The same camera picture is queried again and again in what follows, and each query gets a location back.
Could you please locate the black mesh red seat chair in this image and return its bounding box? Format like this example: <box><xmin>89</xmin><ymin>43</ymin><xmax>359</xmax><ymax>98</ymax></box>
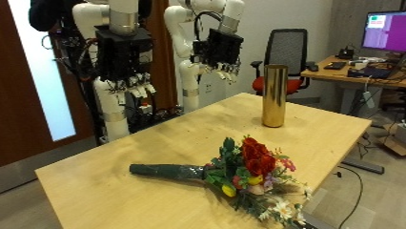
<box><xmin>250</xmin><ymin>28</ymin><xmax>317</xmax><ymax>96</ymax></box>

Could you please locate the wooden office desk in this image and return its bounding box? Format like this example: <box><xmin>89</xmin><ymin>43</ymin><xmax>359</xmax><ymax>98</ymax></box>
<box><xmin>301</xmin><ymin>55</ymin><xmax>406</xmax><ymax>116</ymax></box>

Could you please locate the flower bouquet with green handle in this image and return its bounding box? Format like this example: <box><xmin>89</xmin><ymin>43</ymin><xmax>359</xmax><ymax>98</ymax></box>
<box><xmin>128</xmin><ymin>135</ymin><xmax>314</xmax><ymax>229</ymax></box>

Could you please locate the cardboard box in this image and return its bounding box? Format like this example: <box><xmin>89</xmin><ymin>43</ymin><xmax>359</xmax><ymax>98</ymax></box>
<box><xmin>377</xmin><ymin>123</ymin><xmax>406</xmax><ymax>156</ymax></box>

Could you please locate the control box with red button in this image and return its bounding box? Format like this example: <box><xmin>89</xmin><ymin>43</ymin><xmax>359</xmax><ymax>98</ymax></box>
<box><xmin>139</xmin><ymin>102</ymin><xmax>154</xmax><ymax>115</ymax></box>

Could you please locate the brown door with glass panel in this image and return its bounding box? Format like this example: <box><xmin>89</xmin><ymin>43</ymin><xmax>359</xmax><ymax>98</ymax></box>
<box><xmin>0</xmin><ymin>0</ymin><xmax>96</xmax><ymax>168</ymax></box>

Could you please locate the computer monitor purple screen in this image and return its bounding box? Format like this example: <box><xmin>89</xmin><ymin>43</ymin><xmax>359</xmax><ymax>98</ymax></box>
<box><xmin>361</xmin><ymin>10</ymin><xmax>406</xmax><ymax>53</ymax></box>

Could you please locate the grey table foot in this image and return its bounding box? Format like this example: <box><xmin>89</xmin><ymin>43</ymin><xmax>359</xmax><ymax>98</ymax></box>
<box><xmin>340</xmin><ymin>156</ymin><xmax>386</xmax><ymax>176</ymax></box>

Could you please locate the black desk phone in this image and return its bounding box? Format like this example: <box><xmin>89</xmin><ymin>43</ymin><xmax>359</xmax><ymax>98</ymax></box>
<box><xmin>337</xmin><ymin>46</ymin><xmax>357</xmax><ymax>61</ymax></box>

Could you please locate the white power strip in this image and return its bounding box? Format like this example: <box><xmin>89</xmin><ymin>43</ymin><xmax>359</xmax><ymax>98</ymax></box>
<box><xmin>362</xmin><ymin>91</ymin><xmax>377</xmax><ymax>110</ymax></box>

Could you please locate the black floor cable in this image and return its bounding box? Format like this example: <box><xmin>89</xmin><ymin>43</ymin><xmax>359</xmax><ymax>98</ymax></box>
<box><xmin>333</xmin><ymin>165</ymin><xmax>366</xmax><ymax>229</ymax></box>

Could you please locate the black keyboard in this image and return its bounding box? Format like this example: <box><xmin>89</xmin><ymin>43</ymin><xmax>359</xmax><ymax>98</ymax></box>
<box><xmin>324</xmin><ymin>61</ymin><xmax>348</xmax><ymax>71</ymax></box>

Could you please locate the person in dark top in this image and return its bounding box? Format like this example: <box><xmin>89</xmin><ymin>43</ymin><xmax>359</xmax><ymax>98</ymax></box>
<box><xmin>28</xmin><ymin>0</ymin><xmax>72</xmax><ymax>32</ymax></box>

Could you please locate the gold cylinder vase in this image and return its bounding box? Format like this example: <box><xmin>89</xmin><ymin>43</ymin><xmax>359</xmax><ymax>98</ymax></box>
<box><xmin>261</xmin><ymin>64</ymin><xmax>289</xmax><ymax>129</ymax></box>

